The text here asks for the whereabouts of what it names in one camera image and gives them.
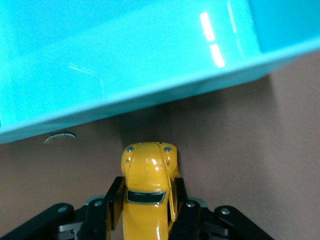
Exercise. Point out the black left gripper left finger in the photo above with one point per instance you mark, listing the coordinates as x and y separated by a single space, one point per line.
113 200

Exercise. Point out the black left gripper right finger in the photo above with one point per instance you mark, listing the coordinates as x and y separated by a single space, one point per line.
190 220

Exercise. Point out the yellow beetle toy car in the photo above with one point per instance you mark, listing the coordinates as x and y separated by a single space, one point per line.
146 175

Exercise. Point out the small chrome bumper piece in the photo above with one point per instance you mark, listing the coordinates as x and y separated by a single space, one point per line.
60 136

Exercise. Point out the brown table mat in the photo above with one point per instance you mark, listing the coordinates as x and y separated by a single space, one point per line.
237 150

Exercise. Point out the teal plastic storage bin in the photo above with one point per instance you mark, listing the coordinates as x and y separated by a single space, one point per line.
125 50

